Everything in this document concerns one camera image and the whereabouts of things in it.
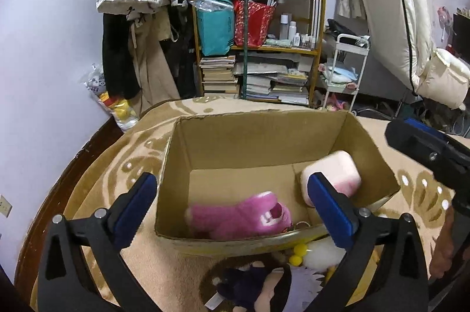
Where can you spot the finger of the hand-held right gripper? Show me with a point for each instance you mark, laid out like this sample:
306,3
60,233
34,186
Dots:
415,143

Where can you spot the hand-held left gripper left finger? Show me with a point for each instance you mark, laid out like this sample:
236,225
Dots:
136,203

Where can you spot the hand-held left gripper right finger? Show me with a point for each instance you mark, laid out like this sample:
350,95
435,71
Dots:
330,213

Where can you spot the pink and white plush cube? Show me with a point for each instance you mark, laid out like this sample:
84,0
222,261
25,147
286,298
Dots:
337,169

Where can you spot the white-haired plush doll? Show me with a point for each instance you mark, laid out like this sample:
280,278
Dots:
306,284

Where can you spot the dark purple plush doll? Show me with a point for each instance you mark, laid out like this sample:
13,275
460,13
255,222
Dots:
249,286

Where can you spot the cardboard box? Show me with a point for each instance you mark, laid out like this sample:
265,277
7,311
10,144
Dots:
238,147

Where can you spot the person's right hand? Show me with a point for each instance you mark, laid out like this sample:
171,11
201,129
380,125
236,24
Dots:
442,246

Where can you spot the white plush with yellow balls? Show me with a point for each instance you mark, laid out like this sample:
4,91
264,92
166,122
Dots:
321,254

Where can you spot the pink toy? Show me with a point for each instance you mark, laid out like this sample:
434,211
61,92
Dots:
336,103

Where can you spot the pink plush bear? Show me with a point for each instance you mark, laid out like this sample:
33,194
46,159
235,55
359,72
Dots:
238,216

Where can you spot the plastic bag of yellow toys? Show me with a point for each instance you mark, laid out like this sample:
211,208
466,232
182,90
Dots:
123,110

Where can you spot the blue and white pillow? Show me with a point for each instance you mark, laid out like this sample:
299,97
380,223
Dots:
339,74

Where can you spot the white trolley cart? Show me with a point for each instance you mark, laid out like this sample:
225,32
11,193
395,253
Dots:
361,55

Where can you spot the black bag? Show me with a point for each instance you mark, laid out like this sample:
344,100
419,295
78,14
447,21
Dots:
343,27

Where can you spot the pile of books and papers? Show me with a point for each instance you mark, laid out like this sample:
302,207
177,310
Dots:
279,81

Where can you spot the cream padded lounge chair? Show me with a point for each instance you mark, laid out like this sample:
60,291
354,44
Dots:
389,3

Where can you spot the black hanging garment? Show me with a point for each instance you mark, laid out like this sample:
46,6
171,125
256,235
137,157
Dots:
117,59

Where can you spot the stack of old books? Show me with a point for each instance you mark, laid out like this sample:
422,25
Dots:
218,75

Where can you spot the dark hanging coat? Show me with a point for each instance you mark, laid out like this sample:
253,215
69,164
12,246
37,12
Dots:
183,51

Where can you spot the row of cosmetic bottles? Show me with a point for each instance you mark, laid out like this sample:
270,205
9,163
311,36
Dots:
292,31

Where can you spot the teal paper bag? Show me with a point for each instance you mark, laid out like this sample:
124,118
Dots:
214,29

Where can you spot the red gift bag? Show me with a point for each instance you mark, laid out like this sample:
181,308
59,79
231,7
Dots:
253,22

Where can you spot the green pole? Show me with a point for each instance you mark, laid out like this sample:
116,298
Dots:
245,22

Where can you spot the wall socket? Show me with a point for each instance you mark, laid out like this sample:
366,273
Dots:
5,206

